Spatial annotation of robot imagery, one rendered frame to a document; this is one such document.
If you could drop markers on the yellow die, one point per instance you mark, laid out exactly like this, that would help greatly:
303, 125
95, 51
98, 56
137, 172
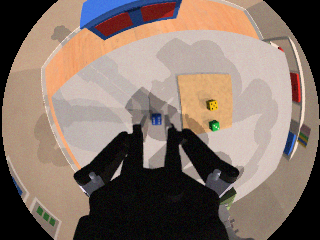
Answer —
212, 105

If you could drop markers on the tan square mat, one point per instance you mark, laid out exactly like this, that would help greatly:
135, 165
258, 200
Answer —
195, 90

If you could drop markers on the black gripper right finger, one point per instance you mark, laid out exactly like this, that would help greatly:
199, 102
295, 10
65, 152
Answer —
217, 174

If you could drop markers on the green die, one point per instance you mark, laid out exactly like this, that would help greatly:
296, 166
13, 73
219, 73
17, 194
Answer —
214, 125

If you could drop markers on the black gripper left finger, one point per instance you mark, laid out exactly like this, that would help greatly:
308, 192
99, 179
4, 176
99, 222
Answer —
103, 167

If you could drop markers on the blue die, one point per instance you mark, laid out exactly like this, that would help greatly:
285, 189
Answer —
156, 119

